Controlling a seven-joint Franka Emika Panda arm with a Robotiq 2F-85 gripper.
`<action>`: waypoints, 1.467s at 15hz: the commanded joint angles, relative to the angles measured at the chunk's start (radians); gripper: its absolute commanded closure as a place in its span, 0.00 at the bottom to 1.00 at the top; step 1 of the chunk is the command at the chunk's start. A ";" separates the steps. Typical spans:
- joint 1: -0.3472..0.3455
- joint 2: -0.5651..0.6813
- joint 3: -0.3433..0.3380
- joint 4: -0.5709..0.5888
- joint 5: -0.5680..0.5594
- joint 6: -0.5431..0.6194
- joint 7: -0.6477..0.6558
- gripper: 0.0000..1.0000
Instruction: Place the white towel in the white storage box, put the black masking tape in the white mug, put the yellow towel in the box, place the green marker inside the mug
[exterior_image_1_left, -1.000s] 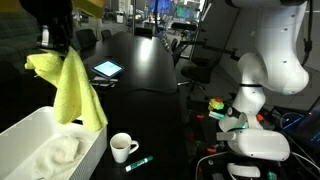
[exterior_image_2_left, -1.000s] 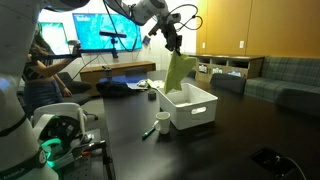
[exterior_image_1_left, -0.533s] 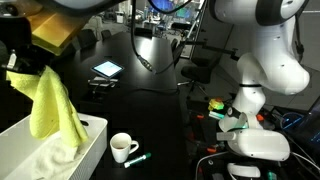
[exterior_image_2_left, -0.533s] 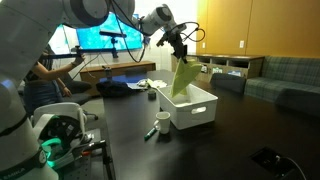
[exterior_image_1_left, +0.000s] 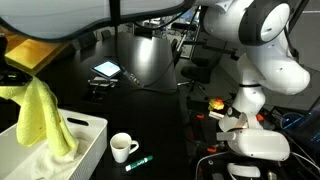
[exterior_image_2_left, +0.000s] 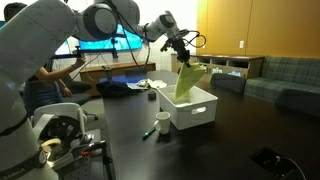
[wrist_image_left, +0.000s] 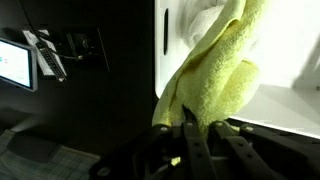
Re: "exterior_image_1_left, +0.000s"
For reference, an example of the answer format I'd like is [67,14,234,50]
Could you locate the white VR headset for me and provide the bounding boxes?
[215,112,292,162]

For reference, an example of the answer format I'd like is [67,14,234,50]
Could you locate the tan wrist mount block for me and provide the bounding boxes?
[4,33,69,77]

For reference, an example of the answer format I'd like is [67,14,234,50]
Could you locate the white VR controller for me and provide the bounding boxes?
[227,162,262,179]

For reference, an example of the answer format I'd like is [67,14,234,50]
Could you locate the dark laptop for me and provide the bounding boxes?
[281,96,320,154]

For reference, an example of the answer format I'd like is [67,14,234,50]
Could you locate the white cable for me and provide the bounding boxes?
[290,151,320,172]
[196,151,231,168]

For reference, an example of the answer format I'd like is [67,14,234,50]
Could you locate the white ceramic mug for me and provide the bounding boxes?
[109,132,140,164]

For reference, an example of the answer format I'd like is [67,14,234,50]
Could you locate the white papers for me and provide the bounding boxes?
[88,76,118,88]

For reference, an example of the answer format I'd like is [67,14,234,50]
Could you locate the white plastic storage box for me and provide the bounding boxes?
[0,108,109,180]

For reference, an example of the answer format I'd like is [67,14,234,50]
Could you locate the tablet with lit screen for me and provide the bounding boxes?
[90,59,123,80]

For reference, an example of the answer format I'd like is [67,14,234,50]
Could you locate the white towel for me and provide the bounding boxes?
[31,136,91,180]

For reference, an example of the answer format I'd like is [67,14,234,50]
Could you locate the teal white small box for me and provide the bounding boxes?
[208,110,226,121]

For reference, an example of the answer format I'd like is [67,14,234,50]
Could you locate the yellow-green microfibre cloth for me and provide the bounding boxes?
[0,76,79,158]

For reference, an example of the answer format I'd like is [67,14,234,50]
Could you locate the black rolling office chair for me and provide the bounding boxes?
[176,54,219,99]

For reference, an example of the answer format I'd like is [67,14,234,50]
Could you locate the green white marker pen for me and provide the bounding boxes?
[124,154,154,173]

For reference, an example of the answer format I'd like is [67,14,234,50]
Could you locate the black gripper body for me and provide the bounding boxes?
[0,64,34,88]

